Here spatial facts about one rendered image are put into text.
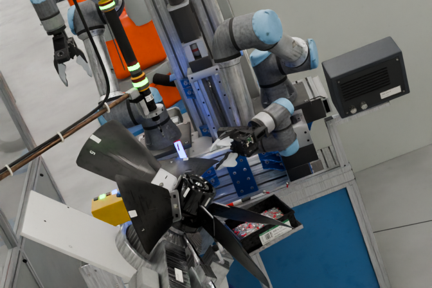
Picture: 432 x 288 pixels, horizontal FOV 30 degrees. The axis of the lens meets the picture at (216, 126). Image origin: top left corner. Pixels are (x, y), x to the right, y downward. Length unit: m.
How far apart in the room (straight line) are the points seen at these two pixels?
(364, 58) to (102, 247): 1.10
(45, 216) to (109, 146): 0.28
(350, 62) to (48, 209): 1.13
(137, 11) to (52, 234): 4.06
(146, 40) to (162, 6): 3.12
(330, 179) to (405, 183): 1.50
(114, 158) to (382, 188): 2.29
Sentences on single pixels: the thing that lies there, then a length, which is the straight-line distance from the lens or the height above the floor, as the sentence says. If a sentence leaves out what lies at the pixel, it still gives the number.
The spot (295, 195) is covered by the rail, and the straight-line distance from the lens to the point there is 2.98.
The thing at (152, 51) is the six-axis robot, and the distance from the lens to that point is 6.36.
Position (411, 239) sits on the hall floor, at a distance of 4.01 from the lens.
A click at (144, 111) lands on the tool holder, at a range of 2.37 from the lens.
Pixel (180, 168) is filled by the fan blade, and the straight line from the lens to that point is 2.65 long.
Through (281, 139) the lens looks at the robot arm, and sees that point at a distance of 2.78.
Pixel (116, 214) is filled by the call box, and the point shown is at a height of 1.03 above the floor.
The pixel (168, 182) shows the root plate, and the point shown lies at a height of 1.25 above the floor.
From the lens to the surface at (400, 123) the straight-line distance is 4.63.
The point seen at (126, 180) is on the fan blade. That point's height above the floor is 1.41.
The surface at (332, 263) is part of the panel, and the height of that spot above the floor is 0.48.
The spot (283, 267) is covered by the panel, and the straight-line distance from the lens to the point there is 3.14.
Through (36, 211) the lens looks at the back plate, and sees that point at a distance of 2.41.
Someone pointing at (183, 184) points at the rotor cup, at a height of 1.26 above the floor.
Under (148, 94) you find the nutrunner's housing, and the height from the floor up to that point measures 1.51.
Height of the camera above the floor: 2.29
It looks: 23 degrees down
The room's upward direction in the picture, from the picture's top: 22 degrees counter-clockwise
